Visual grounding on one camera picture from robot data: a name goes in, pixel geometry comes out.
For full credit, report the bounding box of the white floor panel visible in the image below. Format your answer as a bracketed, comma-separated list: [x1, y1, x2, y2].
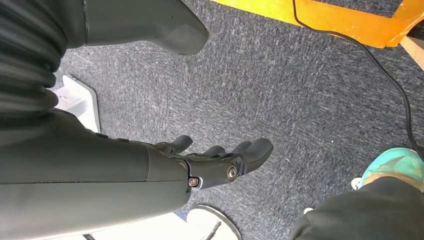
[43, 211, 196, 240]

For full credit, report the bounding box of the thin black floor cable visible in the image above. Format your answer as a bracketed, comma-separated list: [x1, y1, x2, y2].
[292, 0, 424, 161]

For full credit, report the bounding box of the white round floor disc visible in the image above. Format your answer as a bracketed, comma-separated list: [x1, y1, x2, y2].
[186, 205, 243, 240]

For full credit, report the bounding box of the seated person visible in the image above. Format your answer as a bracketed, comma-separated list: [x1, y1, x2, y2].
[288, 147, 424, 240]

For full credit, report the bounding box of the yellow floor tape strip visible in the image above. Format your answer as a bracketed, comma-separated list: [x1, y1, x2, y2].
[211, 0, 424, 50]

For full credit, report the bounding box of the light wooden desk leg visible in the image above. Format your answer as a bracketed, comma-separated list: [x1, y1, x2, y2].
[399, 35, 424, 72]

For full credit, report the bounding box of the white flat base plate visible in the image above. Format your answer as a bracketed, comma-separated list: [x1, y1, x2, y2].
[49, 74, 101, 133]

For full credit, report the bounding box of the teal sneaker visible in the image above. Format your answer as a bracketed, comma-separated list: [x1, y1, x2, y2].
[360, 147, 424, 193]

